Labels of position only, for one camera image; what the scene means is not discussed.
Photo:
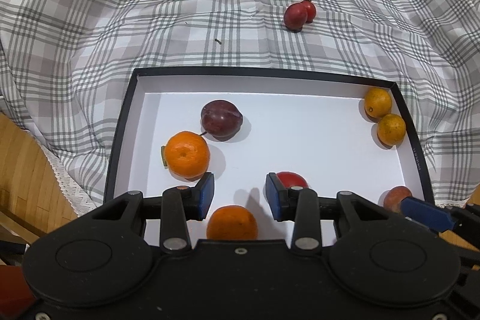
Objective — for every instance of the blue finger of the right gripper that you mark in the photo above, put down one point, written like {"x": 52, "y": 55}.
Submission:
{"x": 435, "y": 218}

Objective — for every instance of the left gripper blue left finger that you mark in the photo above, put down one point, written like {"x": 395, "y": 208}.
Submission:
{"x": 180, "y": 205}

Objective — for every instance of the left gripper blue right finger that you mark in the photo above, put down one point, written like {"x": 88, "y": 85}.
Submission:
{"x": 299, "y": 205}

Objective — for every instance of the cherry tomato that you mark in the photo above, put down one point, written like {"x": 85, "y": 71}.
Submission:
{"x": 291, "y": 179}
{"x": 310, "y": 9}

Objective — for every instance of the mandarin with leaf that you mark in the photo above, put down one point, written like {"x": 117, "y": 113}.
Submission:
{"x": 187, "y": 155}

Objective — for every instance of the large orange mandarin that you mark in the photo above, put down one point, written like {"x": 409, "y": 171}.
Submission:
{"x": 232, "y": 223}

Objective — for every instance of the reddish brown plum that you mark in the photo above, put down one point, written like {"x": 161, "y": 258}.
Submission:
{"x": 394, "y": 197}

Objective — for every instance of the dark purple plum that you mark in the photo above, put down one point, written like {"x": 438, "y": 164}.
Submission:
{"x": 221, "y": 119}

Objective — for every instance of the yellow orange citrus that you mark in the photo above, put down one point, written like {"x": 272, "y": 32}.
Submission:
{"x": 391, "y": 129}
{"x": 377, "y": 103}

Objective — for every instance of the black white shallow box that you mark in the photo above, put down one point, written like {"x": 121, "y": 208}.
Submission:
{"x": 310, "y": 123}

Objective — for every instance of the oblong red tomato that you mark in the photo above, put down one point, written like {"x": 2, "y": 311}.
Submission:
{"x": 295, "y": 17}

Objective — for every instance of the grey plaid cloth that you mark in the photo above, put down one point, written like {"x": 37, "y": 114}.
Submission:
{"x": 65, "y": 66}

